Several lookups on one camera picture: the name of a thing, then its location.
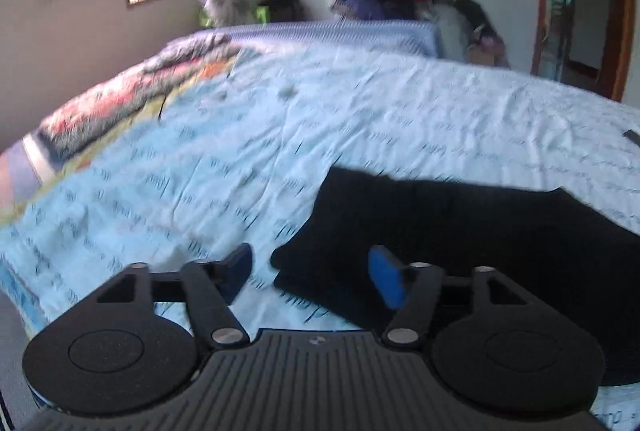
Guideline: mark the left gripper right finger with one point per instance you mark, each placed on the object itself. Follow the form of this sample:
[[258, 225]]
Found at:
[[488, 341]]

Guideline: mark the white script-print bed quilt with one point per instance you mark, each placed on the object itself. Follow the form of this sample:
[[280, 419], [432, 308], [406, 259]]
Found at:
[[240, 159]]

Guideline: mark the white patterned pillow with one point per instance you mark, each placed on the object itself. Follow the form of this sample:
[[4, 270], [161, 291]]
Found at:
[[220, 0]]

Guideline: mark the colourful folded blanket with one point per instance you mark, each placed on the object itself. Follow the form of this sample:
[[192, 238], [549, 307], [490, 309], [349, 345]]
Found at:
[[89, 119]]

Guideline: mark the black smartphone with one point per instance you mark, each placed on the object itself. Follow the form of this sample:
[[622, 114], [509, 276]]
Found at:
[[633, 136]]

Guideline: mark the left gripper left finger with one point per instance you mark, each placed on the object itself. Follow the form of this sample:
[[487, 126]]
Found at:
[[139, 338]]

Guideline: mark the black pants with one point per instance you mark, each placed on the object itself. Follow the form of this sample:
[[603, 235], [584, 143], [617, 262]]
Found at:
[[571, 257]]

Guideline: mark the wooden door frame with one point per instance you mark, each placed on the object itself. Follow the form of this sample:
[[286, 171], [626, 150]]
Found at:
[[586, 44]]

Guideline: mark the green plastic stool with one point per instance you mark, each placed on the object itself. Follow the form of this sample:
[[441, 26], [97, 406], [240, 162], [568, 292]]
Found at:
[[252, 15]]

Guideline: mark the black bag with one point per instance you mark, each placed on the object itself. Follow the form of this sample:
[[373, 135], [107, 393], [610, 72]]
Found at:
[[284, 10]]

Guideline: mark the blue striped bed sheet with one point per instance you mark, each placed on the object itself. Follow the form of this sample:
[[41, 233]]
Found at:
[[418, 38]]

